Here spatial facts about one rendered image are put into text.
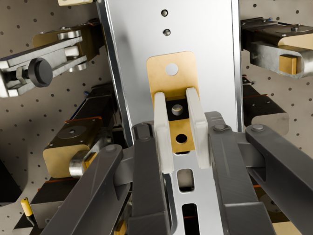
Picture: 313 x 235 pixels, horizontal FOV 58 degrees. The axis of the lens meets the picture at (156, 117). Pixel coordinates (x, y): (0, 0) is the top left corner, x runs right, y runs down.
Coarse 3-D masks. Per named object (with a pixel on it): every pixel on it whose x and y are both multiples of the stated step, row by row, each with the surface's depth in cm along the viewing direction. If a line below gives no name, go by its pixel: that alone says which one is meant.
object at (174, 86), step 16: (160, 64) 22; (176, 64) 22; (192, 64) 22; (160, 80) 22; (176, 80) 22; (192, 80) 22; (176, 96) 22; (176, 112) 23; (176, 128) 24; (176, 144) 24; (192, 144) 24
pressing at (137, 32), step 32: (96, 0) 44; (128, 0) 44; (160, 0) 44; (192, 0) 44; (224, 0) 44; (128, 32) 46; (160, 32) 46; (192, 32) 46; (224, 32) 46; (128, 64) 48; (224, 64) 48; (128, 96) 50; (224, 96) 50; (128, 128) 52; (192, 160) 55; (192, 192) 58
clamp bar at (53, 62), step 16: (32, 48) 33; (48, 48) 33; (0, 64) 27; (16, 64) 28; (32, 64) 26; (48, 64) 28; (64, 64) 37; (0, 80) 27; (16, 80) 28; (32, 80) 27; (48, 80) 28; (0, 96) 28; (16, 96) 28
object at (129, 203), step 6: (126, 198) 57; (126, 204) 56; (126, 210) 55; (120, 216) 53; (126, 216) 55; (120, 222) 52; (126, 222) 55; (114, 228) 50; (120, 228) 51; (126, 228) 53; (114, 234) 49; (120, 234) 50
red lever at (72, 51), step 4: (64, 48) 40; (68, 48) 40; (72, 48) 40; (76, 48) 41; (68, 52) 40; (72, 52) 40; (76, 52) 41; (68, 56) 40; (72, 56) 41; (76, 56) 41
